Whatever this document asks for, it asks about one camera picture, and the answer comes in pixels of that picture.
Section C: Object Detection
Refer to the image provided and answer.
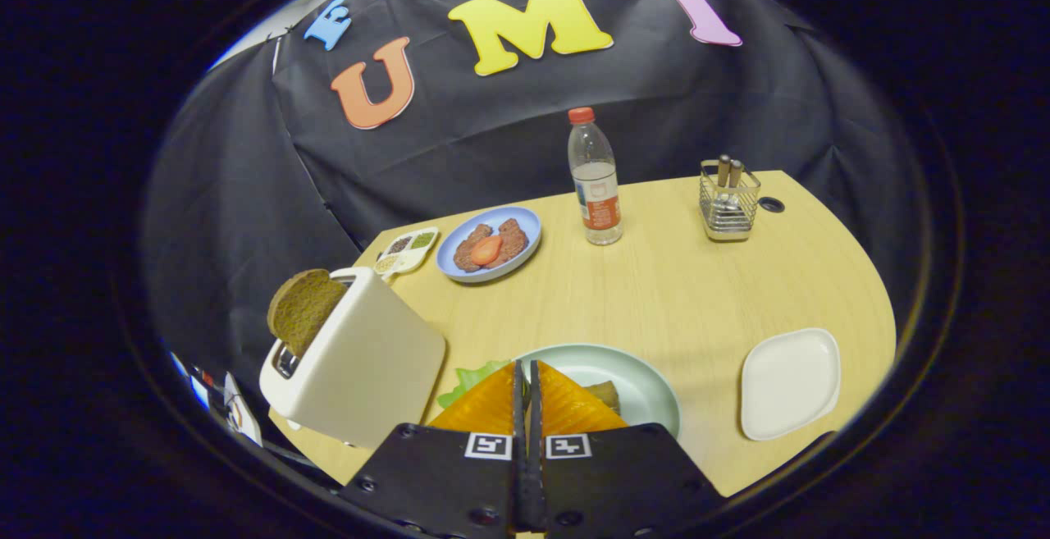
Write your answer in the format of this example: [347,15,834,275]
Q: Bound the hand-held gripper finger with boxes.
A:
[338,361,526,539]
[529,360,727,539]

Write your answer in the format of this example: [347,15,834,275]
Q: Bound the green lettuce leaf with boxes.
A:
[436,361,514,409]

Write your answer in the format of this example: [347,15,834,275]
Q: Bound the brown bread slice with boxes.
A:
[584,381,622,413]
[267,268,349,359]

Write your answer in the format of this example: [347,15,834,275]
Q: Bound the pale green round plate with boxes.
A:
[513,343,682,441]

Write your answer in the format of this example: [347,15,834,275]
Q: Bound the cream white toaster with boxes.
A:
[259,267,447,450]

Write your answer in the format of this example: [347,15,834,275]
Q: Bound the brown meat patty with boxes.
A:
[492,218,530,265]
[454,223,491,272]

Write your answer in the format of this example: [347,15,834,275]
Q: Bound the blue round plate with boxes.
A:
[436,206,542,284]

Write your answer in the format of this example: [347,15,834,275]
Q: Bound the white divided seasoning tray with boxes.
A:
[374,226,440,279]

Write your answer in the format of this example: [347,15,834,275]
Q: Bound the white square plate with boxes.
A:
[740,327,842,442]

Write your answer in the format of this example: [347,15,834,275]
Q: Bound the white printed object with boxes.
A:
[168,350,263,447]

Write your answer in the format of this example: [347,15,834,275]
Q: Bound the clear red-capped water bottle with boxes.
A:
[568,107,624,246]

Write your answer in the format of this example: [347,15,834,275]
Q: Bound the black backdrop cloth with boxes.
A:
[139,0,928,409]

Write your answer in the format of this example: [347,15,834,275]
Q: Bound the metal wire cutlery holder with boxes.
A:
[699,159,762,243]

